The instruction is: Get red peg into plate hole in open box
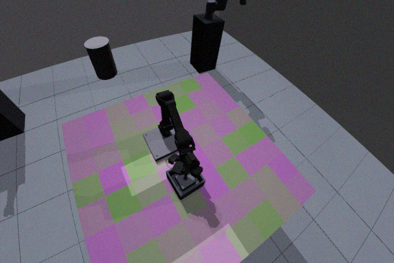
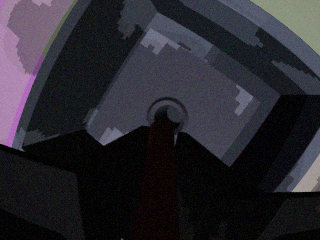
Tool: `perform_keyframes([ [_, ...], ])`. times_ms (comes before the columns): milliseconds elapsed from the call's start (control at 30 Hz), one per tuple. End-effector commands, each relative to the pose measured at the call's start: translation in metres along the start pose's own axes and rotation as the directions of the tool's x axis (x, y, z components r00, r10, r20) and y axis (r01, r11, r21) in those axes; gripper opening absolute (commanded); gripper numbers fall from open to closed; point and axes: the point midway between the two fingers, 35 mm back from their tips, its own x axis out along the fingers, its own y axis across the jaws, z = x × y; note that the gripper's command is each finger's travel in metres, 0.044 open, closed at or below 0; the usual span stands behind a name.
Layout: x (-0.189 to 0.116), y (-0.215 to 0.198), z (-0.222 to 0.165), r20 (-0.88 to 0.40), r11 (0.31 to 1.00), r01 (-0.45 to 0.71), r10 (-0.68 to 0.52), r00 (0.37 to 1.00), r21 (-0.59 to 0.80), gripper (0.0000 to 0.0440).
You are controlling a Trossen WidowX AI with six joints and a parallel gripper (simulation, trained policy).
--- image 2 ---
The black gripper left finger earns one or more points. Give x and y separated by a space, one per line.
87 198

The dark red peg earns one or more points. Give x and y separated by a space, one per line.
156 215

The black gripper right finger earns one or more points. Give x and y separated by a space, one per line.
217 204

